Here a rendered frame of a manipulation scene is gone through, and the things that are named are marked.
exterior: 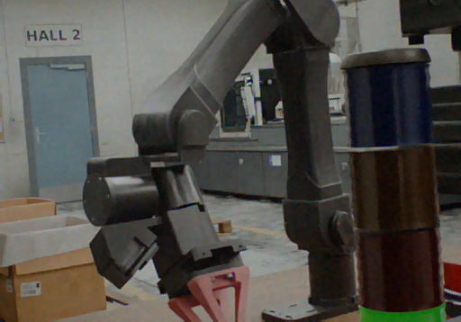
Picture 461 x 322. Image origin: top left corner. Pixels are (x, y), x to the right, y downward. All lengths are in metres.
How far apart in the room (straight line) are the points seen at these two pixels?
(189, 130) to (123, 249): 0.14
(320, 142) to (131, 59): 11.22
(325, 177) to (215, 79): 0.22
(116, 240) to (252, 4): 0.33
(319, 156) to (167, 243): 0.27
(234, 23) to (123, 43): 11.25
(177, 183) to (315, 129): 0.23
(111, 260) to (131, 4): 11.57
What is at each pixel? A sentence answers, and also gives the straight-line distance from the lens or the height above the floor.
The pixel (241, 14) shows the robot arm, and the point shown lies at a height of 1.29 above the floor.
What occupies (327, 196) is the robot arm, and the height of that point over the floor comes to 1.06.
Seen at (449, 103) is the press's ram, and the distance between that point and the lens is 0.60.
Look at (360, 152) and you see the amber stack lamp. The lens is 0.33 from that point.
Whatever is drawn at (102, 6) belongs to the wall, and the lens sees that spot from 12.11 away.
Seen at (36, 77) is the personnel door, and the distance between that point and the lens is 11.64.
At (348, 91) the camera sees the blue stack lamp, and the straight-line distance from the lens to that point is 0.33.
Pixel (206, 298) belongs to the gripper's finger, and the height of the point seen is 0.99.
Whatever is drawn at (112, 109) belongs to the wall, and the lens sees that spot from 11.99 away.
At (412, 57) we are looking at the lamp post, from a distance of 0.33.
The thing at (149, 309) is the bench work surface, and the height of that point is 0.90.
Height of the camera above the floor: 1.18
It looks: 3 degrees down
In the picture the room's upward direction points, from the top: 5 degrees counter-clockwise
